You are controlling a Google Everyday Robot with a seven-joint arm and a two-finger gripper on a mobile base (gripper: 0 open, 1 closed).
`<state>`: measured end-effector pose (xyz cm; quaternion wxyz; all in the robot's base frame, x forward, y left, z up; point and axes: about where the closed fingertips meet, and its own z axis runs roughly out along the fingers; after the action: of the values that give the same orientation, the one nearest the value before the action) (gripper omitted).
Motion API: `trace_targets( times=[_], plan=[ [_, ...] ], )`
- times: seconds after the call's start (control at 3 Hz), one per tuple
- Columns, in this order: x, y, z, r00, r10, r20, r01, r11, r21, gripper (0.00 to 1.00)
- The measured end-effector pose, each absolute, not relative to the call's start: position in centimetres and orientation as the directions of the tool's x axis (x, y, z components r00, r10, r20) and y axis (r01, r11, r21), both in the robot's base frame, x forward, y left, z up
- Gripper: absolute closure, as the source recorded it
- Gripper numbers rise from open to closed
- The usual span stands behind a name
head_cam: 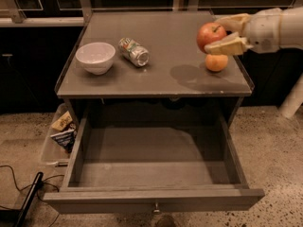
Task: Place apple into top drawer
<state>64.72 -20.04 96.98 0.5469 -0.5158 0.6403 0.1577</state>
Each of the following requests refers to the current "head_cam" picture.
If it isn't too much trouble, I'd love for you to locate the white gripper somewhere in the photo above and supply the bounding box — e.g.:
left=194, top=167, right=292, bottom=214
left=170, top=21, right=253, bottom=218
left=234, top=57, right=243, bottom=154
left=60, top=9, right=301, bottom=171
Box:
left=205, top=8, right=282, bottom=56

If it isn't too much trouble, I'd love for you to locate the red apple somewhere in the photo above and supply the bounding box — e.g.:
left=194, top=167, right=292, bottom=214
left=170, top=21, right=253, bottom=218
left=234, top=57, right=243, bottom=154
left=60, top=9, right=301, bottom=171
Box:
left=196, top=22, right=227, bottom=52

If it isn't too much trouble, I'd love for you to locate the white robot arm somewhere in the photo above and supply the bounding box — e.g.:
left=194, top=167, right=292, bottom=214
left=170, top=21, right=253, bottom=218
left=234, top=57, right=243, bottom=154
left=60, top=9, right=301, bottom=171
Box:
left=205, top=7, right=303, bottom=118

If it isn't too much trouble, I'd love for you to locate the grey open top drawer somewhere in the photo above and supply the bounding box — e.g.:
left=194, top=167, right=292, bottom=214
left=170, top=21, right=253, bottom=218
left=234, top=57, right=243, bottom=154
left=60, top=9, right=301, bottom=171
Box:
left=44, top=118, right=264, bottom=214

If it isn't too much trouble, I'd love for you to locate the metal drawer knob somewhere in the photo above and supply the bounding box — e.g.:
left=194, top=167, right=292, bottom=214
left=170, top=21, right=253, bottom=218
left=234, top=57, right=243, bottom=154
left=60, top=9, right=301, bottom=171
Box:
left=152, top=202, right=161, bottom=215

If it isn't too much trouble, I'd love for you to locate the orange fruit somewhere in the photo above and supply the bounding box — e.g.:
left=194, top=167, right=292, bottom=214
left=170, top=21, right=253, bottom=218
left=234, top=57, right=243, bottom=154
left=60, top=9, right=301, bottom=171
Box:
left=205, top=54, right=228, bottom=72

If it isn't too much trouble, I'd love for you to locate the grey wooden cabinet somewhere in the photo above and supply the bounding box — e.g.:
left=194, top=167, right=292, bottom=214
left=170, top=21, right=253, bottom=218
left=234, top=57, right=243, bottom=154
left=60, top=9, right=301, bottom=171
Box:
left=56, top=10, right=254, bottom=122

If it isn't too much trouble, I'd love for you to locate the silver green soda can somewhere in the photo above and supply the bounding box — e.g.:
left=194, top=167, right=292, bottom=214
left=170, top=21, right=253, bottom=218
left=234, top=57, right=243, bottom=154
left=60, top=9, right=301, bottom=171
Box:
left=118, top=37, right=150, bottom=67

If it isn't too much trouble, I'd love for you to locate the white ceramic bowl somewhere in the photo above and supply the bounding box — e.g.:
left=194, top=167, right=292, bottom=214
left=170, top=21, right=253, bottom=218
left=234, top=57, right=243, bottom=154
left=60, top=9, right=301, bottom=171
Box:
left=75, top=43, right=116, bottom=75

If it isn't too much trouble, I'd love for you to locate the yellow snack packet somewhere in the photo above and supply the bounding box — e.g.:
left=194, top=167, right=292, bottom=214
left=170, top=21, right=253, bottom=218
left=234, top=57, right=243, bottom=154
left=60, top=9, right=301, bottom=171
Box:
left=51, top=111, right=73, bottom=131

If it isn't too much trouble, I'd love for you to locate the blue snack bag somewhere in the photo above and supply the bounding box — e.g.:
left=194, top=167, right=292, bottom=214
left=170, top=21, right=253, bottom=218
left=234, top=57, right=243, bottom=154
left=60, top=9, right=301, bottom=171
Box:
left=50, top=129, right=77, bottom=152

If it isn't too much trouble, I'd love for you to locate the clear plastic storage bin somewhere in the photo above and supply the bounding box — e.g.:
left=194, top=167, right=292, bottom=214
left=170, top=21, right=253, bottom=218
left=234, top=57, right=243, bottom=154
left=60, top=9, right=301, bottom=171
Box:
left=41, top=103, right=77, bottom=166

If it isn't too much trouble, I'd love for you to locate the black bar stand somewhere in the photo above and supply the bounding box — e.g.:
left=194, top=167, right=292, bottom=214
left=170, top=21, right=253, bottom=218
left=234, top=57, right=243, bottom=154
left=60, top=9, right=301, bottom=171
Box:
left=13, top=172, right=44, bottom=227

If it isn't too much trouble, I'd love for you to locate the black cable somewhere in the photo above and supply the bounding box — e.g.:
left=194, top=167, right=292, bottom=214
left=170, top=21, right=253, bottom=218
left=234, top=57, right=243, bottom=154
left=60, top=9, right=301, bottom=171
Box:
left=0, top=164, right=66, bottom=227

